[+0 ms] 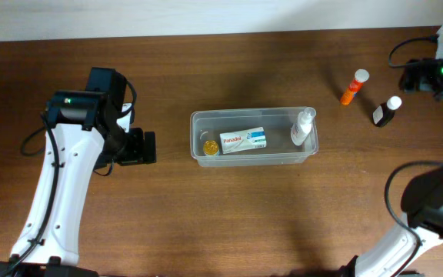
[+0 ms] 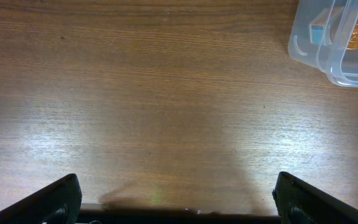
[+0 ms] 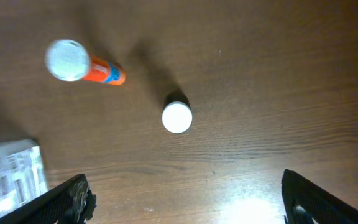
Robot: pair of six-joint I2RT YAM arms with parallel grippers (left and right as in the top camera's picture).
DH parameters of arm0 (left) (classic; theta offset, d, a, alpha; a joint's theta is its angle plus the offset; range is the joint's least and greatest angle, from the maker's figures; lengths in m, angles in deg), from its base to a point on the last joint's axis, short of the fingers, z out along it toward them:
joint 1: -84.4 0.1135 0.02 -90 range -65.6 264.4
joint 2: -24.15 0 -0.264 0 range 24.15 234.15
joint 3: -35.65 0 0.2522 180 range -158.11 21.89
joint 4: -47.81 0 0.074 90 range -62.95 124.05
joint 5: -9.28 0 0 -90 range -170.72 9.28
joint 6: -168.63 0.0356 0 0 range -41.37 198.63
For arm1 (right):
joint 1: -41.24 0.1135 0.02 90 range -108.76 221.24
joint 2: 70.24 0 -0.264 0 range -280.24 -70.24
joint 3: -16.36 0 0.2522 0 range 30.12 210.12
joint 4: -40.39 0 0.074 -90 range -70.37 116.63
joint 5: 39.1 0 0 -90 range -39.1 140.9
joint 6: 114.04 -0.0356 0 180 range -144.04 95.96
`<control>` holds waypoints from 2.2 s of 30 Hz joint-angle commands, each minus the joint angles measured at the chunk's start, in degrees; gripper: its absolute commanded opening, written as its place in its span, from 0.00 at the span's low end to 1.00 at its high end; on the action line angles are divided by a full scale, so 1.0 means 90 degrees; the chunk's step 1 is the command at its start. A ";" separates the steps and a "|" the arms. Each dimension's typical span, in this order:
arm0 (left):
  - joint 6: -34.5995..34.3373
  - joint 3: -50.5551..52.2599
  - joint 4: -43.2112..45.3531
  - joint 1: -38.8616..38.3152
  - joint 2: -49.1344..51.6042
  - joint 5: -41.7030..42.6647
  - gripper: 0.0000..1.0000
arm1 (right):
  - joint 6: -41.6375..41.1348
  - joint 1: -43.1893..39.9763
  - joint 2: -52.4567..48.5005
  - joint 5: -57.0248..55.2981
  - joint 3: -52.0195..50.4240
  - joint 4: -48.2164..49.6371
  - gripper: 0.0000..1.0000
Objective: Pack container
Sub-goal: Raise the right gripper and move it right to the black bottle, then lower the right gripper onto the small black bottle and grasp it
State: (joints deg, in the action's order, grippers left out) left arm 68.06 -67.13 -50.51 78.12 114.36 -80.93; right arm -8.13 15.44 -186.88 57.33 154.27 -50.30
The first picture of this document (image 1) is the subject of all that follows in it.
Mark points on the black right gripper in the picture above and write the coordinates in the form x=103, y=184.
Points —
x=424, y=81

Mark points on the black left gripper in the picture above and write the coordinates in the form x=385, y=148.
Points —
x=137, y=154

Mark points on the white blue Panadol box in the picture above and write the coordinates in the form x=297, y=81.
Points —
x=253, y=138

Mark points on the dark bottle white cap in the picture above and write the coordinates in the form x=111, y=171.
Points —
x=385, y=112

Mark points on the orange tube white cap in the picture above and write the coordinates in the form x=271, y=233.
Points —
x=360, y=77

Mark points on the clear plastic container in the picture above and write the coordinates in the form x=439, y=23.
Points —
x=277, y=123

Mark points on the white spray bottle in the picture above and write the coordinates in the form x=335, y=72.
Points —
x=303, y=126

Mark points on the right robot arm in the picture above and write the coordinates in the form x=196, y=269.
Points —
x=420, y=226

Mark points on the small jar gold lid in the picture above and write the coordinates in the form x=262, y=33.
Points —
x=211, y=148

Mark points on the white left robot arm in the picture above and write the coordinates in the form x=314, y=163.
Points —
x=84, y=131

